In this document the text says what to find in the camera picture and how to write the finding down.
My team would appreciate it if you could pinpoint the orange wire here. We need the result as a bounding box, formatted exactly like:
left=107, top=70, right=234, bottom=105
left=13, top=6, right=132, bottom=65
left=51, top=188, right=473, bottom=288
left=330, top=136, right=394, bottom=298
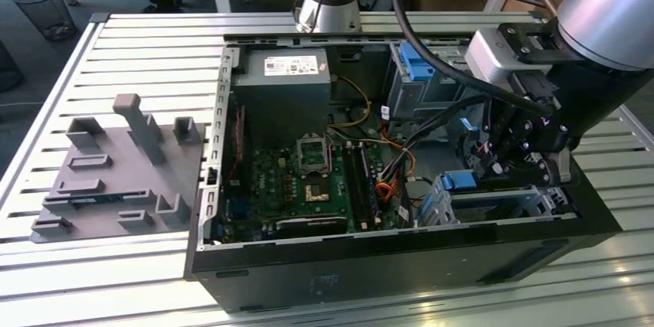
left=375, top=181, right=406, bottom=202

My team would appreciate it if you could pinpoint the red yellow black power wire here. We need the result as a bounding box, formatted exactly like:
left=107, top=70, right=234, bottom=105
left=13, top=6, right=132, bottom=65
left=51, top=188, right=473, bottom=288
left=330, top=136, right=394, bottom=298
left=380, top=146, right=417, bottom=187

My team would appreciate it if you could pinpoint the green motherboard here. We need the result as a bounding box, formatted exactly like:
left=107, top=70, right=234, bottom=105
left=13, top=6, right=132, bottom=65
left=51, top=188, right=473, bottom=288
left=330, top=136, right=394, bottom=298
left=219, top=127, right=404, bottom=242

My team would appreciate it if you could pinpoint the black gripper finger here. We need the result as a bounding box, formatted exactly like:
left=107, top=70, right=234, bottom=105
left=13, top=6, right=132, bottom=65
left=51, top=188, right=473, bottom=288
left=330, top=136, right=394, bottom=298
left=482, top=103, right=543, bottom=175
left=510, top=149, right=574, bottom=190

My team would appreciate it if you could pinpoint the black PC case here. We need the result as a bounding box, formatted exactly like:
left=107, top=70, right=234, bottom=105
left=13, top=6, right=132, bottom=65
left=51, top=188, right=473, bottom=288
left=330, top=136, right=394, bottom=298
left=182, top=31, right=623, bottom=315

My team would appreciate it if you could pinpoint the RAM slot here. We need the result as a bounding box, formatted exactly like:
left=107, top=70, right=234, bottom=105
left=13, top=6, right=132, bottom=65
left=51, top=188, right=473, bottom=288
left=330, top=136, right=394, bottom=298
left=342, top=142, right=360, bottom=231
left=359, top=145, right=383, bottom=229

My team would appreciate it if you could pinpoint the RAM stick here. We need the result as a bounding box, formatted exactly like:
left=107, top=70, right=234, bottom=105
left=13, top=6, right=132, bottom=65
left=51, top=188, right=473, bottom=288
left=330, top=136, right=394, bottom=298
left=65, top=197, right=123, bottom=207

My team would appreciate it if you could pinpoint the black mesh wastebasket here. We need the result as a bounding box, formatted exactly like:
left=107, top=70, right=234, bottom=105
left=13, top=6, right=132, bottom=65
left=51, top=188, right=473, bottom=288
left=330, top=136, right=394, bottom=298
left=11, top=0, right=79, bottom=41

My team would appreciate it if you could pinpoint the CPU socket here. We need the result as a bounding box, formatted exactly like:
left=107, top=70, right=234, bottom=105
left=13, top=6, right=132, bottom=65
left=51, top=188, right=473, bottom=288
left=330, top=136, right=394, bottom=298
left=295, top=133, right=334, bottom=177

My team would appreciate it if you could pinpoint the blue plastic drive carrier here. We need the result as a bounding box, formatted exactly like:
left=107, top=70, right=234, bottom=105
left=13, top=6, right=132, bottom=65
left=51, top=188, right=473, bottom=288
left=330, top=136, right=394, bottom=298
left=399, top=42, right=435, bottom=82

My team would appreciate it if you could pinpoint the black chair base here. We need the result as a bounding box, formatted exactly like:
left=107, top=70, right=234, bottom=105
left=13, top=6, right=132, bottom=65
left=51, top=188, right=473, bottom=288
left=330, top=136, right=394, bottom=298
left=130, top=0, right=186, bottom=14

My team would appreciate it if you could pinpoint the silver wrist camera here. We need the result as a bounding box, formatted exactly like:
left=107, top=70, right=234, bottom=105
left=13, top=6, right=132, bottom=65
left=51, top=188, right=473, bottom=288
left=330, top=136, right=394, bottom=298
left=466, top=28, right=554, bottom=83

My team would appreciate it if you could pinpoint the grey parts rack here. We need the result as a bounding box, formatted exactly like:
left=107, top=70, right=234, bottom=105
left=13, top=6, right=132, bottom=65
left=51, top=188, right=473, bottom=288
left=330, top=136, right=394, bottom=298
left=29, top=93, right=214, bottom=244

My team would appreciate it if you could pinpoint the grey power supply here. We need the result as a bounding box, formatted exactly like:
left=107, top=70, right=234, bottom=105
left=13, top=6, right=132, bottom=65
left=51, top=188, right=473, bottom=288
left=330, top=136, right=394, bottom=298
left=230, top=49, right=334, bottom=144

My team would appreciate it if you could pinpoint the black cable bundle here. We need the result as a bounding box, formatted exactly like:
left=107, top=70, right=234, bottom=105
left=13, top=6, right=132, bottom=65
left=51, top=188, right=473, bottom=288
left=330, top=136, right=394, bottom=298
left=403, top=95, right=491, bottom=150

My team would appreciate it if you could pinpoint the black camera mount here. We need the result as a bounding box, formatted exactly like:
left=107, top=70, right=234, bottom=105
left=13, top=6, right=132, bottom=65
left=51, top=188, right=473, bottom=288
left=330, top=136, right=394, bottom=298
left=498, top=20, right=583, bottom=64

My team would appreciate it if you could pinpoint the metal disk bay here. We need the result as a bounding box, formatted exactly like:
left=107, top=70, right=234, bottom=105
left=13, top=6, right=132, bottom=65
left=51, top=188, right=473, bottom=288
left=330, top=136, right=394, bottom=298
left=434, top=173, right=582, bottom=224

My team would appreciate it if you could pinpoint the gold chipset heatsink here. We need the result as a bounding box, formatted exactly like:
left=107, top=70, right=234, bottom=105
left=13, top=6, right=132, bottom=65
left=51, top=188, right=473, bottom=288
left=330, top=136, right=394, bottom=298
left=304, top=183, right=331, bottom=202

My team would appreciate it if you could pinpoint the black graphics card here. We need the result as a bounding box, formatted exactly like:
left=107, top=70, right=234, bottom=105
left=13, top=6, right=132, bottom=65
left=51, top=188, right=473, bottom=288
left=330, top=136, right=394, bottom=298
left=275, top=215, right=350, bottom=239

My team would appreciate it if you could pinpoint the tall metal drive cage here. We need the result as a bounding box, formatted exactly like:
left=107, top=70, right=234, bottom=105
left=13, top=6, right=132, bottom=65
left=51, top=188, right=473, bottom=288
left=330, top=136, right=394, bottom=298
left=387, top=41, right=491, bottom=121

